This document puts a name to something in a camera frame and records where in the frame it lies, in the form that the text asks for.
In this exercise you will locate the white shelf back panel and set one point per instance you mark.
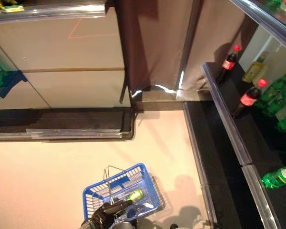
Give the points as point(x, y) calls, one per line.
point(74, 52)

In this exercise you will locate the green bottle in basket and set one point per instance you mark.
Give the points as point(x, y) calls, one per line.
point(134, 194)

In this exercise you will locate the dark stone ledge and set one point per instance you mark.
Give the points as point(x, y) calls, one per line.
point(157, 102)

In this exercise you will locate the clear shelf price rail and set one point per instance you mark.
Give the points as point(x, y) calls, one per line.
point(271, 28)
point(195, 145)
point(227, 114)
point(209, 210)
point(50, 14)
point(74, 133)
point(261, 198)

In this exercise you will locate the silver metal corner post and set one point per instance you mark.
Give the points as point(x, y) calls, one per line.
point(188, 47)

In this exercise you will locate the large green soda bottle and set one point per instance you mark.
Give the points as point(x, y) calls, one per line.
point(272, 3)

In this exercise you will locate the silver robot left leg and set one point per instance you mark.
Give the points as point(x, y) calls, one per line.
point(124, 226)

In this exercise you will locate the black upright bar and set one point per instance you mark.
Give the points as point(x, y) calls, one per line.
point(124, 90)

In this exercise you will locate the cola bottle red cap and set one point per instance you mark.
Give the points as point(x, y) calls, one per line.
point(228, 63)
point(248, 99)

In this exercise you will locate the small yellow tea bottle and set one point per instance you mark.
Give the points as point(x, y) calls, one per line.
point(253, 70)

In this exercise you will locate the black shelf base board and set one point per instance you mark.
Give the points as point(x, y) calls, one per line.
point(62, 119)
point(217, 155)

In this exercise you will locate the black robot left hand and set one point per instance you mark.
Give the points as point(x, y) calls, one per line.
point(107, 212)

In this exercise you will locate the yellow packaged goods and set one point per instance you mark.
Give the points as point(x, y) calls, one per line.
point(0, 3)

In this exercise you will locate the blue shelf tray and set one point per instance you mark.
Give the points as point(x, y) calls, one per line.
point(12, 83)

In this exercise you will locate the blue plastic shopping basket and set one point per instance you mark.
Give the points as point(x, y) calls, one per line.
point(120, 184)

